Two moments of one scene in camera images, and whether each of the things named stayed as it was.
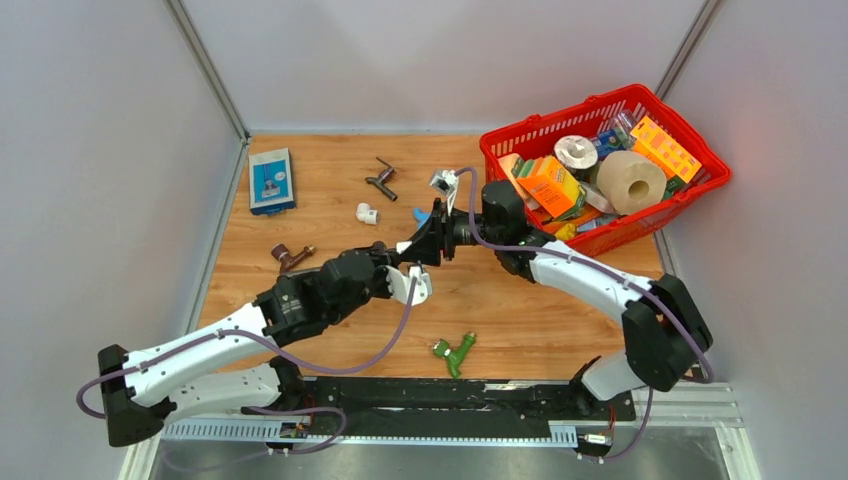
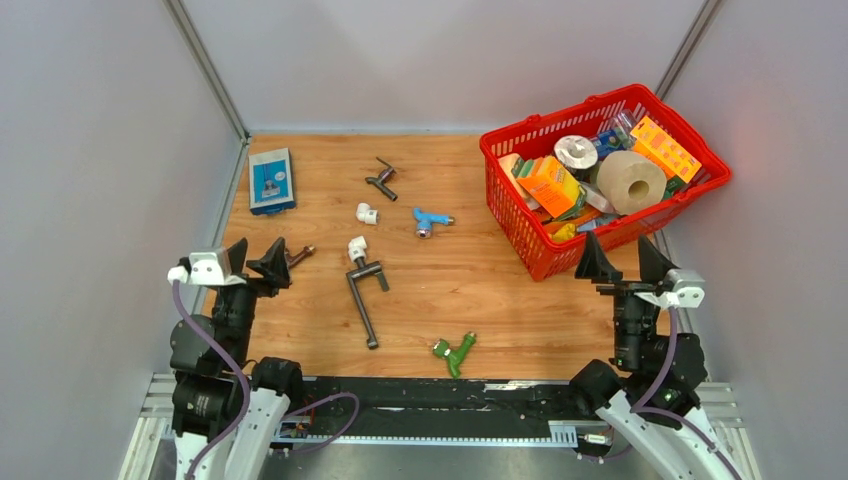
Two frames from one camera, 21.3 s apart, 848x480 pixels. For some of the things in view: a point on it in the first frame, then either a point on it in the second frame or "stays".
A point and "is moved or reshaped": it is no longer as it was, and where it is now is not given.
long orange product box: [653, 141] stays
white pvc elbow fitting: [365, 214] stays
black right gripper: [439, 234] to [592, 266]
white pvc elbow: [401, 246] is moved or reshaped
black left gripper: [383, 257] to [273, 266]
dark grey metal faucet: [381, 180] stays
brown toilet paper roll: [631, 182] stays
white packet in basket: [597, 199] stays
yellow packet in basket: [567, 231] stays
